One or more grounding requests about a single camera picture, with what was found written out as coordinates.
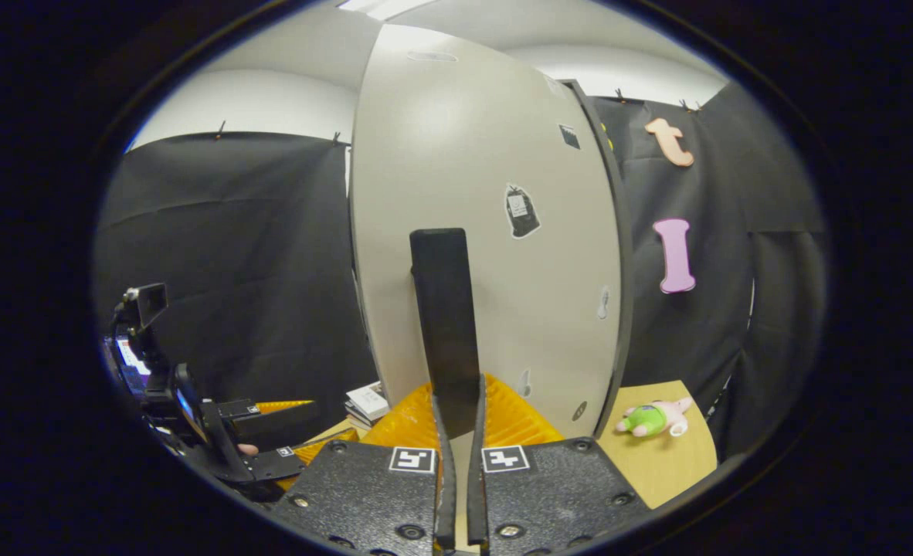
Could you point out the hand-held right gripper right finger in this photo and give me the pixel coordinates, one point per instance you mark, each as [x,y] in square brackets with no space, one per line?
[476,494]

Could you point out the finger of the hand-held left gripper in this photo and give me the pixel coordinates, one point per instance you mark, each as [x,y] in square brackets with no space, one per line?
[271,425]
[275,463]

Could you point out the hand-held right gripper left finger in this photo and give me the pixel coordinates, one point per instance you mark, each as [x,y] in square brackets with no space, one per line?
[442,479]

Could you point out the beige cabinet door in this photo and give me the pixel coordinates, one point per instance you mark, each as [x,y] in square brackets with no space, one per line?
[425,154]

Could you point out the dark grey book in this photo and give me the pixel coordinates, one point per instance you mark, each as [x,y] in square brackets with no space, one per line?
[360,421]

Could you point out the white book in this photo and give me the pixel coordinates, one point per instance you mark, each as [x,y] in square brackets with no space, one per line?
[368,400]

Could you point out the black backdrop cloth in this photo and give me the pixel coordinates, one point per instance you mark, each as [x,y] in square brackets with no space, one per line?
[232,255]

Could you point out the pink and green plush toy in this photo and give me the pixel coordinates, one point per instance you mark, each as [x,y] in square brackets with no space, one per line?
[646,419]

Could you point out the ceiling light panel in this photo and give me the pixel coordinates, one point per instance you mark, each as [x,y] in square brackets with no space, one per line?
[379,8]

